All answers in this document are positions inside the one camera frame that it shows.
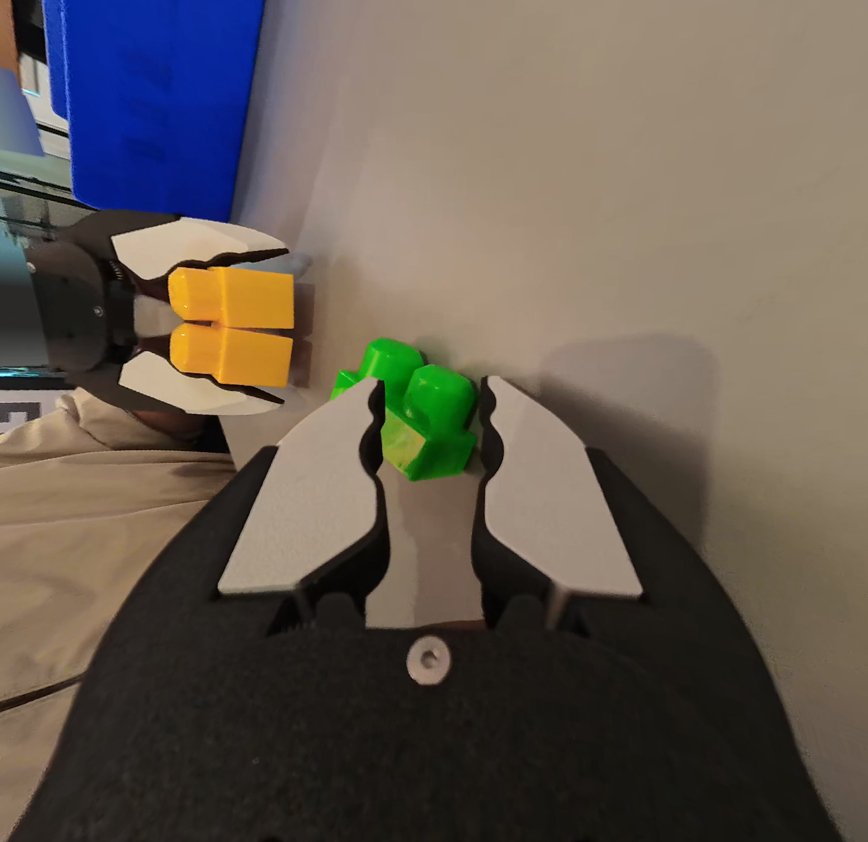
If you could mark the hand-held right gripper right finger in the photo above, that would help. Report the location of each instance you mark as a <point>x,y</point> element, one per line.
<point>559,506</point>

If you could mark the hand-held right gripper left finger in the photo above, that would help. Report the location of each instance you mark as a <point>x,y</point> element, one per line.
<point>305,506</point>

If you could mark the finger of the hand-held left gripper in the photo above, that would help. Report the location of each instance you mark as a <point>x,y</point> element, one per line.
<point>176,388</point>
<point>176,245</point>

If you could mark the yellow toy block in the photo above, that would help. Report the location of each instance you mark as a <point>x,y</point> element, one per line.
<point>231,357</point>
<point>231,297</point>

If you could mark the green double toy block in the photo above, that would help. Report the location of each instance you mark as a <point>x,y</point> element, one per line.
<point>427,422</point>

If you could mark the blue plastic bin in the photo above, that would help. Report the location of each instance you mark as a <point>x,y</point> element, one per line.
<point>149,96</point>

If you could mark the person's beige jacket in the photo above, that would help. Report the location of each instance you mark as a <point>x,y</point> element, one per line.
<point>95,544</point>

